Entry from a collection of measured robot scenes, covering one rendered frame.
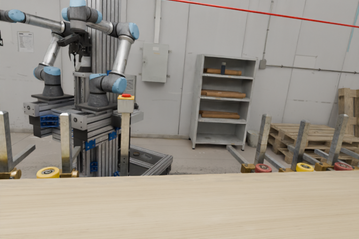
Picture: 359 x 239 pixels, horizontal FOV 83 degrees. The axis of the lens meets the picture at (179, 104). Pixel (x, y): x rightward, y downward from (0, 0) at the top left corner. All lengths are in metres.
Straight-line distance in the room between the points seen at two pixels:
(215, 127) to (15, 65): 3.49
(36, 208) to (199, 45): 3.21
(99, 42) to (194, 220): 1.43
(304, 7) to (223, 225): 4.07
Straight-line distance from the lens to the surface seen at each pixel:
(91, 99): 1.57
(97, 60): 1.78
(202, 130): 3.84
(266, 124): 1.19
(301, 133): 1.36
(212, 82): 3.68
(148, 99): 3.61
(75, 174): 1.12
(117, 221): 0.75
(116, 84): 1.44
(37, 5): 4.05
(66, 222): 0.78
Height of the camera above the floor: 1.40
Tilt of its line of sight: 12 degrees down
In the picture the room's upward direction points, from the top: 5 degrees clockwise
